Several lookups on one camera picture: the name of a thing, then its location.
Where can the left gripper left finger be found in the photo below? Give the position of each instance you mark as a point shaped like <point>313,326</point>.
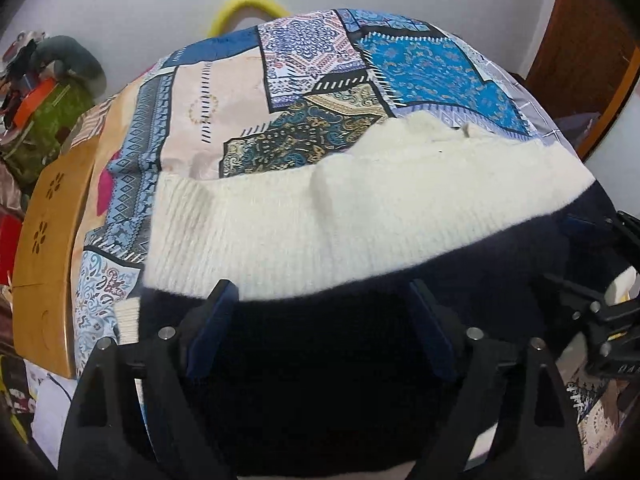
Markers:
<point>130,417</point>

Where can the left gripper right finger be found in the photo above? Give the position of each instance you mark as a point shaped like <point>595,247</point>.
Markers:
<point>536,435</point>

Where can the white and navy sweater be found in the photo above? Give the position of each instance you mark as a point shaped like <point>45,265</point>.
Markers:
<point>328,363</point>

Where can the wooden board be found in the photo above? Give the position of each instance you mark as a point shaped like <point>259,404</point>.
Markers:
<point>42,309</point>

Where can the red box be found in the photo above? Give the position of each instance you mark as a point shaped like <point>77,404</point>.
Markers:
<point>10,232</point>

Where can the brown wooden door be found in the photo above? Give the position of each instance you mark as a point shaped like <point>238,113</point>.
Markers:
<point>585,68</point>

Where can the green patterned bag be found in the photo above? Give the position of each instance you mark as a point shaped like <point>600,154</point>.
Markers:
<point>26,151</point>

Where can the orange box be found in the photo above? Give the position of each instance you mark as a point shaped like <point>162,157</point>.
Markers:
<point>32,101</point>

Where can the blue patchwork bedspread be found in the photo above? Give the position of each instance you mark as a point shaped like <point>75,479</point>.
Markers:
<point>305,153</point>

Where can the grey plush toy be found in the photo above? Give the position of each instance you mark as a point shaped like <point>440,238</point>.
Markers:
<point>69,58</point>

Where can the yellow foam hoop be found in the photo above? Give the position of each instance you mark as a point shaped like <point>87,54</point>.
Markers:
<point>231,9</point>

